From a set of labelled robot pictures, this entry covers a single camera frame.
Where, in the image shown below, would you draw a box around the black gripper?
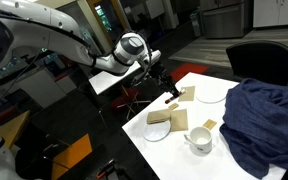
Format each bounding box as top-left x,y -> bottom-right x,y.
149,64 -> 181,99

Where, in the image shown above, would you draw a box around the small white side table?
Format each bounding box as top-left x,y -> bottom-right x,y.
88,61 -> 146,96

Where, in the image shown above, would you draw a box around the rectangular brown paper sheet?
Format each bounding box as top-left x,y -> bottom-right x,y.
178,85 -> 196,103

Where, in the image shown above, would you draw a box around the red stool with wooden legs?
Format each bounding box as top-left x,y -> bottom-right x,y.
111,84 -> 152,122

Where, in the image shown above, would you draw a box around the stainless steel appliance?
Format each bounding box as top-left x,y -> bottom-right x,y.
199,0 -> 252,40

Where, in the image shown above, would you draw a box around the grey trash can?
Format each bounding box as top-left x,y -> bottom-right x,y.
189,9 -> 203,38

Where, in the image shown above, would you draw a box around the light wooden board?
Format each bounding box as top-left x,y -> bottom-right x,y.
0,110 -> 31,149

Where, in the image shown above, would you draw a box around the orange black clamp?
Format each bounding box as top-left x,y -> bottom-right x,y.
95,159 -> 118,180

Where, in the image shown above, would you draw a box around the white cabinets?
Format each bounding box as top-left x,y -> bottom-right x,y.
252,0 -> 288,29

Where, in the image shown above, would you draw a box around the white mug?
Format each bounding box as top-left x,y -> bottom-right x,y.
183,126 -> 214,154

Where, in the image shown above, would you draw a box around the wood framed glass door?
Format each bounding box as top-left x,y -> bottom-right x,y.
86,0 -> 142,60

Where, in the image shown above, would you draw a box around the orange panel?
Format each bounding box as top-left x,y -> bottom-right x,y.
51,133 -> 94,180

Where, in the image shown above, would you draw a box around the large black chair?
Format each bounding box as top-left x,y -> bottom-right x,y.
225,40 -> 288,87

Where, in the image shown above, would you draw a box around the L-shaped cardboard piece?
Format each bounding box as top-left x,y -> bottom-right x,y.
146,108 -> 172,125

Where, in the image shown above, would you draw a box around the dark blue cloth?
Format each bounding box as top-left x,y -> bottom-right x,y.
219,78 -> 288,180

